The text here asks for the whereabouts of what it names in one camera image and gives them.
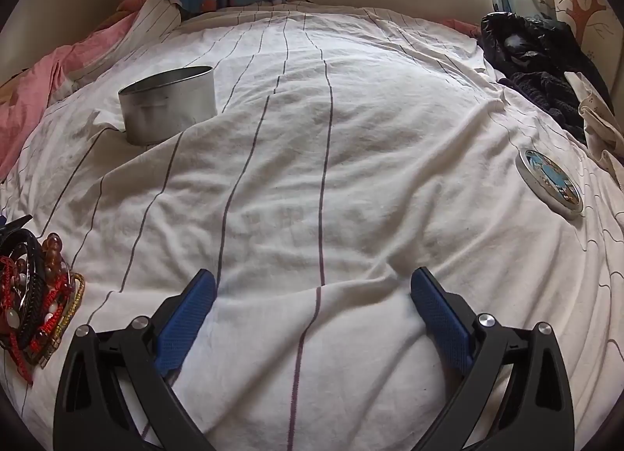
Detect decorated round tin lid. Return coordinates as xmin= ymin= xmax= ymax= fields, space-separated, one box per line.
xmin=515 ymin=149 xmax=584 ymax=221

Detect amber bead bracelet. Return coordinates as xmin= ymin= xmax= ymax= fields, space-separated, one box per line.
xmin=40 ymin=231 xmax=70 ymax=286

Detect red string bracelet clear beads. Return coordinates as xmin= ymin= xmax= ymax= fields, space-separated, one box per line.
xmin=1 ymin=254 xmax=33 ymax=387

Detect black jacket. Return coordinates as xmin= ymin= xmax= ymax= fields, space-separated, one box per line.
xmin=478 ymin=11 xmax=612 ymax=145

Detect black braided bracelet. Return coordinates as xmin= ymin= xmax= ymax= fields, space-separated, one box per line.
xmin=0 ymin=228 xmax=49 ymax=350

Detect beige cloth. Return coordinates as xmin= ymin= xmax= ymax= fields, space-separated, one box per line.
xmin=564 ymin=72 xmax=623 ymax=187

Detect red knotted bead bracelet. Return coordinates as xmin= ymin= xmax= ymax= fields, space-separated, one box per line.
xmin=19 ymin=279 xmax=74 ymax=359

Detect round silver metal tin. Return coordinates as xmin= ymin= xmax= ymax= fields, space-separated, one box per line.
xmin=119 ymin=65 xmax=217 ymax=146

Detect pink blanket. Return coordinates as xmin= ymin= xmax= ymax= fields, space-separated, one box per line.
xmin=1 ymin=0 xmax=161 ymax=178

